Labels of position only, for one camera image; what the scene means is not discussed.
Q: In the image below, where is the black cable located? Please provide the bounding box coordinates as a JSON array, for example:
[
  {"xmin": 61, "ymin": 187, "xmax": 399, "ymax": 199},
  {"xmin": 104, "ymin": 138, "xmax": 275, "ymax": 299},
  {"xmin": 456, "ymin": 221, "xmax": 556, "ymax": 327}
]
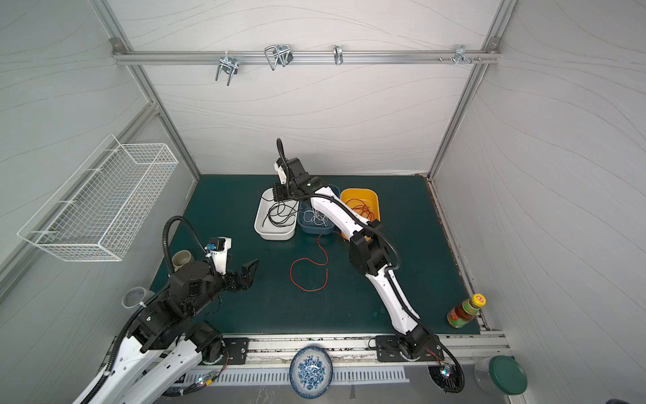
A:
[{"xmin": 261, "ymin": 198, "xmax": 299, "ymax": 228}]

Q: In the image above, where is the red cable tangle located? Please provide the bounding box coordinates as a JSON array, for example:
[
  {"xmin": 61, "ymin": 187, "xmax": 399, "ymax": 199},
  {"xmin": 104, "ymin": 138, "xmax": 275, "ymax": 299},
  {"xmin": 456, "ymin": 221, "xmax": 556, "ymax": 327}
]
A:
[{"xmin": 288, "ymin": 233, "xmax": 330, "ymax": 294}]

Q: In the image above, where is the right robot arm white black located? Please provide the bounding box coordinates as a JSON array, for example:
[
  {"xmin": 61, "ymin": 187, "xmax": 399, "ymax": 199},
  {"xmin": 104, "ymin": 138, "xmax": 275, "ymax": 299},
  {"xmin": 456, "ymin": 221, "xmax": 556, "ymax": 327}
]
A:
[{"xmin": 274, "ymin": 153, "xmax": 443, "ymax": 361}]

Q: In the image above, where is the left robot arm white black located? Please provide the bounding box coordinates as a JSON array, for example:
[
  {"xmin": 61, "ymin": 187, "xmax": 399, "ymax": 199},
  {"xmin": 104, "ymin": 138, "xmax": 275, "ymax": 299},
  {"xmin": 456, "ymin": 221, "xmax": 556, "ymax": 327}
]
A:
[{"xmin": 76, "ymin": 215, "xmax": 259, "ymax": 403}]

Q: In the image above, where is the blue plastic bin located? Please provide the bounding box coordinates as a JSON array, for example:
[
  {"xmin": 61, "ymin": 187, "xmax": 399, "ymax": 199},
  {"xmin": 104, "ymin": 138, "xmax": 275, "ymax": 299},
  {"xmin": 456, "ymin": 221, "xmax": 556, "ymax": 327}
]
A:
[{"xmin": 297, "ymin": 201, "xmax": 336, "ymax": 236}]

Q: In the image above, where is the white plastic bin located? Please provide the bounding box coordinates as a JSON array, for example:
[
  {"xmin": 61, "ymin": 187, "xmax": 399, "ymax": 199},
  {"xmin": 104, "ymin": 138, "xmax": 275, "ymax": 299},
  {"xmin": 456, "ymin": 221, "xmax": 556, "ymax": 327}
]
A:
[{"xmin": 254, "ymin": 189, "xmax": 299, "ymax": 241}]

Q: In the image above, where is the olive green mug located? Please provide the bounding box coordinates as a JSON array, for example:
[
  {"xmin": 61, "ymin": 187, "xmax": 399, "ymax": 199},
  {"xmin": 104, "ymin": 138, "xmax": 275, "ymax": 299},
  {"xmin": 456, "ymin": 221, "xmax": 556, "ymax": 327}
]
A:
[{"xmin": 171, "ymin": 250, "xmax": 194, "ymax": 273}]

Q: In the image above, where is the yellow plastic bin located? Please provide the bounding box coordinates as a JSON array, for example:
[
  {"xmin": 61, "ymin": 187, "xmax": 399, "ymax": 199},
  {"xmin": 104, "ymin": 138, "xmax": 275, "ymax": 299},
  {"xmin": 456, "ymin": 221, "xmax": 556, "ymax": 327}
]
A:
[{"xmin": 341, "ymin": 188, "xmax": 380, "ymax": 222}]

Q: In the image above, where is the clear plastic cup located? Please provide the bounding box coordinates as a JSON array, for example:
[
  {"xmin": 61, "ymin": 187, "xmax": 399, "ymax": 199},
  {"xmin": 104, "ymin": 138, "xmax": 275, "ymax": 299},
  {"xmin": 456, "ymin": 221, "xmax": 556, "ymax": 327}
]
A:
[{"xmin": 121, "ymin": 286, "xmax": 154, "ymax": 312}]

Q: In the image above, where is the blue white patterned plate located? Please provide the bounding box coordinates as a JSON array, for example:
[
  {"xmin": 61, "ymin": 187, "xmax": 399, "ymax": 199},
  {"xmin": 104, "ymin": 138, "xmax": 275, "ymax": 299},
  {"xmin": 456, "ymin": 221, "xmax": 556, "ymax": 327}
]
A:
[{"xmin": 289, "ymin": 346, "xmax": 334, "ymax": 400}]

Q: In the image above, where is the metal hook clamp middle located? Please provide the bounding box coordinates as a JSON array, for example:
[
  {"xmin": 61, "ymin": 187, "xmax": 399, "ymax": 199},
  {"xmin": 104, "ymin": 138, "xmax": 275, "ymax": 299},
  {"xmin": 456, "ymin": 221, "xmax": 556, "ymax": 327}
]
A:
[{"xmin": 264, "ymin": 44, "xmax": 294, "ymax": 71}]

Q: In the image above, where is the metal hook clamp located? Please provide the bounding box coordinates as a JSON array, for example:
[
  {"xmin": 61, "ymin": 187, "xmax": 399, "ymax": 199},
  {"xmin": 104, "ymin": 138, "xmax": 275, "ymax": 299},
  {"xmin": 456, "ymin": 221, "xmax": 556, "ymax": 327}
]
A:
[
  {"xmin": 264, "ymin": 44, "xmax": 294, "ymax": 71},
  {"xmin": 215, "ymin": 54, "xmax": 239, "ymax": 86}
]

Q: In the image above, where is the metal hook small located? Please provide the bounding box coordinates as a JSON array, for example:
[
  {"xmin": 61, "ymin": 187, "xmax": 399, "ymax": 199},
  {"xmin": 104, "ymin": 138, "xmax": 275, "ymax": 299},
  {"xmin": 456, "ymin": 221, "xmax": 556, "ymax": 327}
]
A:
[{"xmin": 333, "ymin": 45, "xmax": 343, "ymax": 66}]

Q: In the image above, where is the metal hook clamp left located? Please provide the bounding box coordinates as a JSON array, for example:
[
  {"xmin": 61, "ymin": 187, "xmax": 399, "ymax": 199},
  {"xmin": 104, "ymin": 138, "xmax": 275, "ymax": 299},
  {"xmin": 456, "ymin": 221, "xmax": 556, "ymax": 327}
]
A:
[{"xmin": 215, "ymin": 54, "xmax": 239, "ymax": 86}]

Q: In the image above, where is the bottle with yellow cap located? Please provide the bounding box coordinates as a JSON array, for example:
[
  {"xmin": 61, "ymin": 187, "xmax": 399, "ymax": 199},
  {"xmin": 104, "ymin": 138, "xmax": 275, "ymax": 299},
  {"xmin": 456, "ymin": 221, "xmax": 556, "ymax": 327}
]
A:
[{"xmin": 447, "ymin": 294, "xmax": 487, "ymax": 329}]

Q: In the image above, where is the aluminium crossbar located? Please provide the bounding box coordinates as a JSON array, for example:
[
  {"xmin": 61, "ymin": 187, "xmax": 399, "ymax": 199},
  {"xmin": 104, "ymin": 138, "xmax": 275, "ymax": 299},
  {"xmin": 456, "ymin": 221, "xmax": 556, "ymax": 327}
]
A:
[{"xmin": 113, "ymin": 48, "xmax": 502, "ymax": 66}]

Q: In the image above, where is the jar with green lid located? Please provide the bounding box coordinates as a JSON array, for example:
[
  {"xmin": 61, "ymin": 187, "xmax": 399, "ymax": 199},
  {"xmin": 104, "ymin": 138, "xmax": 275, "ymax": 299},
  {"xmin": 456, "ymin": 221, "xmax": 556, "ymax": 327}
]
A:
[{"xmin": 474, "ymin": 355, "xmax": 528, "ymax": 396}]

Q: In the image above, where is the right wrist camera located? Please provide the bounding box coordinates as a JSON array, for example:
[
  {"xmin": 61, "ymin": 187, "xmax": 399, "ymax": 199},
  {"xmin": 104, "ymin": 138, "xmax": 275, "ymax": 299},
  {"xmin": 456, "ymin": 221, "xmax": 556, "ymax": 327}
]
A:
[{"xmin": 274, "ymin": 163, "xmax": 288, "ymax": 185}]

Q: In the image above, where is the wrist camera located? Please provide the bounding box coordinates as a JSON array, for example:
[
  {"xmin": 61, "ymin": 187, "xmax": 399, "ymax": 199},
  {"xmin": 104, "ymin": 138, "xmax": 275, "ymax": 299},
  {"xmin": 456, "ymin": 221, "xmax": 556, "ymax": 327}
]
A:
[
  {"xmin": 205, "ymin": 237, "xmax": 232, "ymax": 275},
  {"xmin": 274, "ymin": 163, "xmax": 288, "ymax": 185}
]

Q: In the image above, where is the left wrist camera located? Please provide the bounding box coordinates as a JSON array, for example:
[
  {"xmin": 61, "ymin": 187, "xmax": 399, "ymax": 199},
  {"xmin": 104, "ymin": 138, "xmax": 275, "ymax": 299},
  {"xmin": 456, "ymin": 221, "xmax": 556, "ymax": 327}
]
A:
[{"xmin": 205, "ymin": 237, "xmax": 232, "ymax": 275}]

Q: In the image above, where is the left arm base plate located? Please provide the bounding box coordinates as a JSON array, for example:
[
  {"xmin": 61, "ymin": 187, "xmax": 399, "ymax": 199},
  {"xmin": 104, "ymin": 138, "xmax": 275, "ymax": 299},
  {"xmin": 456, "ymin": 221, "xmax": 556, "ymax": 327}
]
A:
[{"xmin": 201, "ymin": 338, "xmax": 250, "ymax": 366}]

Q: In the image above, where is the white wire basket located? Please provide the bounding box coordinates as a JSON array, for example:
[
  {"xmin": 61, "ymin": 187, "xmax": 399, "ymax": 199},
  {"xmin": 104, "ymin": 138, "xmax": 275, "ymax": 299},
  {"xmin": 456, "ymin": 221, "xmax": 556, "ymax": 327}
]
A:
[{"xmin": 17, "ymin": 135, "xmax": 178, "ymax": 263}]

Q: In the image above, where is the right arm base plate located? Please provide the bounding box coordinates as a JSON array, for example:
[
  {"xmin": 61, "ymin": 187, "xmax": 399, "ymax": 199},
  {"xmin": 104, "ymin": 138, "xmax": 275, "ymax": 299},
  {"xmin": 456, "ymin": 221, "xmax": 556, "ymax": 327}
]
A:
[{"xmin": 368, "ymin": 335, "xmax": 445, "ymax": 363}]

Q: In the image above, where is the metal bracket right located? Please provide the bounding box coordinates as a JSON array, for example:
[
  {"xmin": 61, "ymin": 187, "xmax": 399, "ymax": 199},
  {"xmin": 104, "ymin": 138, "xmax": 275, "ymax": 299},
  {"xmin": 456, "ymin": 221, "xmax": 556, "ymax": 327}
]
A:
[{"xmin": 437, "ymin": 45, "xmax": 481, "ymax": 65}]

